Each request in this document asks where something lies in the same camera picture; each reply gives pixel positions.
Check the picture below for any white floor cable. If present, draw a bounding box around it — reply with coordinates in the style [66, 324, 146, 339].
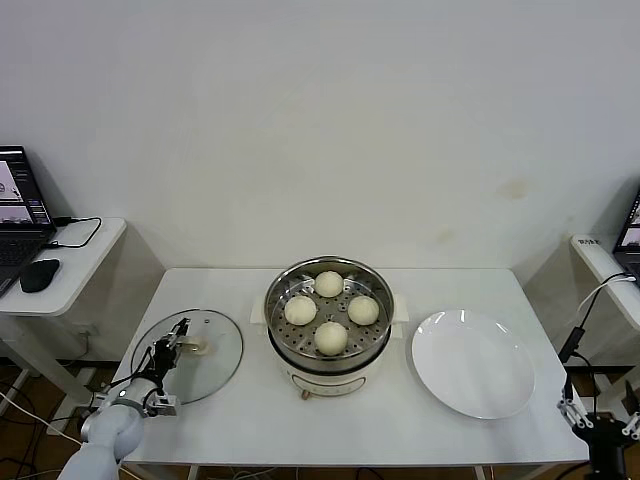
[0, 387, 84, 446]

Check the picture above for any black computer mouse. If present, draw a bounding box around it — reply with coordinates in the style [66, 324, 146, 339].
[19, 258, 62, 293]

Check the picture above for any white round plate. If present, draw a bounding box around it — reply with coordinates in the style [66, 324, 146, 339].
[412, 309, 536, 420]

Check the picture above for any black adapter with cable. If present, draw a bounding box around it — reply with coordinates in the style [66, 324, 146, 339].
[558, 327, 600, 416]

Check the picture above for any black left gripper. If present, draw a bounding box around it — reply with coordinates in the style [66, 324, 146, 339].
[153, 318, 194, 376]

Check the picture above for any white floor power strip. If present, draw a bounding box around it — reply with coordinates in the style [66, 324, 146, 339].
[47, 415, 89, 437]

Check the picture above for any white steamed baozi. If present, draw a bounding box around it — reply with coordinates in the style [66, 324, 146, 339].
[314, 321, 349, 357]
[346, 294, 380, 325]
[284, 294, 319, 325]
[313, 270, 345, 299]

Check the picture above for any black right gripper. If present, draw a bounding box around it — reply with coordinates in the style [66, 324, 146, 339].
[557, 378, 640, 480]

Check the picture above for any perforated steel steamer basket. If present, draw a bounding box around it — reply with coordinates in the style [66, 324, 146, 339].
[264, 255, 396, 376]

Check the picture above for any white side desk with label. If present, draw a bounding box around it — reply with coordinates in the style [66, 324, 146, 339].
[571, 234, 640, 444]

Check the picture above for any white hanging cable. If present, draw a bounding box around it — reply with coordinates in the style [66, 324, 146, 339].
[579, 273, 639, 326]

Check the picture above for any round glass pot lid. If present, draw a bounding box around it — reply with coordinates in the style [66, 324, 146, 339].
[130, 309, 245, 405]

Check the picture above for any black laptop with lit screen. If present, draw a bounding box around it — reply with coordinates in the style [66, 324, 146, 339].
[0, 145, 59, 297]

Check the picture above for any dark laptop with grey keyboard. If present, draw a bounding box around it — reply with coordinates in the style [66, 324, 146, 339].
[613, 189, 640, 290]

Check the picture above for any black laptop power cable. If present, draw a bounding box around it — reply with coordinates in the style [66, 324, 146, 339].
[47, 215, 105, 250]

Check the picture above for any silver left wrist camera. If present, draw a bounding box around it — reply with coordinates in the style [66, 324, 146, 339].
[146, 391, 180, 419]

